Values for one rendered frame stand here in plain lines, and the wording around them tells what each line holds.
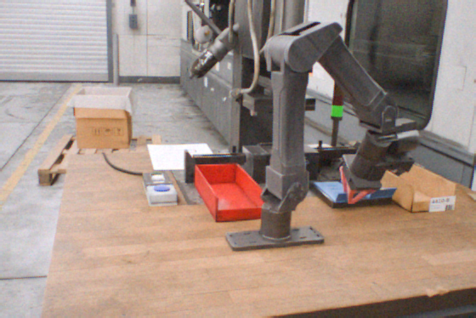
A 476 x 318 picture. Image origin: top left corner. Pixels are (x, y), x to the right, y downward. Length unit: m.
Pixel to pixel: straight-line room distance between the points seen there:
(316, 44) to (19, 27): 9.89
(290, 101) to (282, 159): 0.11
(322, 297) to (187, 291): 0.23
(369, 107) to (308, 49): 0.20
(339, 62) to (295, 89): 0.11
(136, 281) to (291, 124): 0.40
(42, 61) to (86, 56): 0.87
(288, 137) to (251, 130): 0.66
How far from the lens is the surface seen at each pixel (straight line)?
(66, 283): 0.88
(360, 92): 0.99
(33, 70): 10.63
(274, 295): 0.83
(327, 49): 0.93
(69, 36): 10.48
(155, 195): 1.16
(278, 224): 0.97
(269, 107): 1.30
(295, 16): 1.31
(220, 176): 1.31
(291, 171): 0.94
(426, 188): 1.39
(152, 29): 10.48
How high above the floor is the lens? 1.33
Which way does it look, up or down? 16 degrees down
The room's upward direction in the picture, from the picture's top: 2 degrees clockwise
